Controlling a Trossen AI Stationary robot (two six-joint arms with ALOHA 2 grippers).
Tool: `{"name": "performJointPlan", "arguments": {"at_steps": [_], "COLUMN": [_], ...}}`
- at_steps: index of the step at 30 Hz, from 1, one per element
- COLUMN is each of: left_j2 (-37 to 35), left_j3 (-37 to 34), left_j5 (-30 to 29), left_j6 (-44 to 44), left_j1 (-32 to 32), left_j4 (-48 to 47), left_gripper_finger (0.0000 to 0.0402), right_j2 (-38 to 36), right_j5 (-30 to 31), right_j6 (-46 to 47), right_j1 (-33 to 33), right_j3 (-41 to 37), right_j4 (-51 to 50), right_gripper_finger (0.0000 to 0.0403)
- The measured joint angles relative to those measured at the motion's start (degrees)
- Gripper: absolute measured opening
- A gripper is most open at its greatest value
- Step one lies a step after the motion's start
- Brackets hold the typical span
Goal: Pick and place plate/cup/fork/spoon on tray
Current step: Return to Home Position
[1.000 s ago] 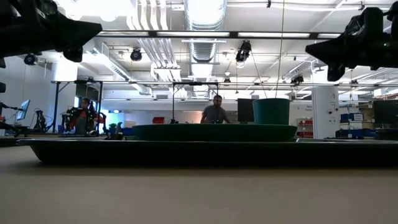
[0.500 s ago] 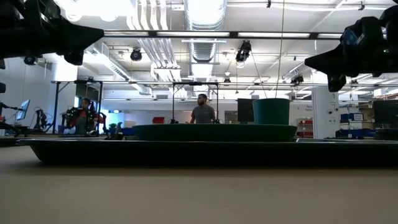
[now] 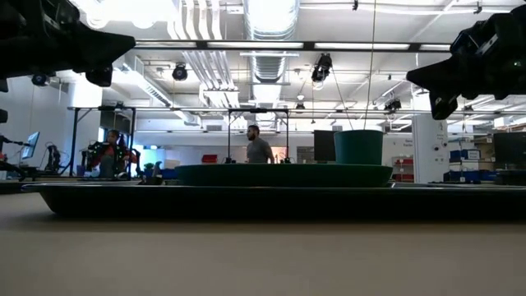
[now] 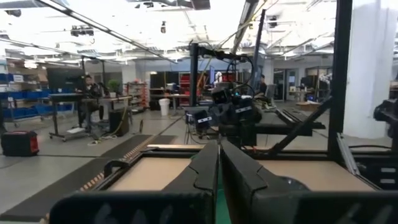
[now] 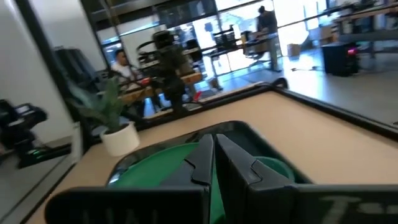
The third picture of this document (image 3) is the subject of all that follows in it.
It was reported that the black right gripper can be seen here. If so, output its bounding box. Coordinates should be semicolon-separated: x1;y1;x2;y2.
406;10;510;121

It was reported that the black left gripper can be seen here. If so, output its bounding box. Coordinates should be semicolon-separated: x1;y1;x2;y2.
18;0;136;88

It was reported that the green plastic cup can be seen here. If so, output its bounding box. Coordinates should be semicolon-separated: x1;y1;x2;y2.
333;129;385;166

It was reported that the green plastic plate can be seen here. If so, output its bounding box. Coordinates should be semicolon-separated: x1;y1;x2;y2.
175;163;395;188

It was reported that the dark green serving tray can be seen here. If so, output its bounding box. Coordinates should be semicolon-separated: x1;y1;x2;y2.
21;182;526;220

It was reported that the white pillar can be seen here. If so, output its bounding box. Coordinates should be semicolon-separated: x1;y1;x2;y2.
412;113;450;184

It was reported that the blue storage bin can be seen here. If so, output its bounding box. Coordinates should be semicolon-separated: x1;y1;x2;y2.
449;148;482;162
443;170;498;183

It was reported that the black computer monitor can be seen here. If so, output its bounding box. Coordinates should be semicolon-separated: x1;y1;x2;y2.
492;131;526;165
313;129;336;163

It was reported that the person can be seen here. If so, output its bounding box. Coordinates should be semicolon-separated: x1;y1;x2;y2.
84;129;139;180
245;124;275;164

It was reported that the lit computer monitor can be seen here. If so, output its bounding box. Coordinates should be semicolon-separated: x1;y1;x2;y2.
21;131;41;160

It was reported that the black overhead light bar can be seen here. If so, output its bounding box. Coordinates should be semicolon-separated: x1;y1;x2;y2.
133;39;453;52

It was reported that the black metal workstation frame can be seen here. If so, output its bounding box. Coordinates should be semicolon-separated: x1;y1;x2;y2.
227;108;290;164
67;105;137;178

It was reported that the silver round ceiling duct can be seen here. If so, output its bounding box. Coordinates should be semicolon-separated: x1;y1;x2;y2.
242;0;301;83

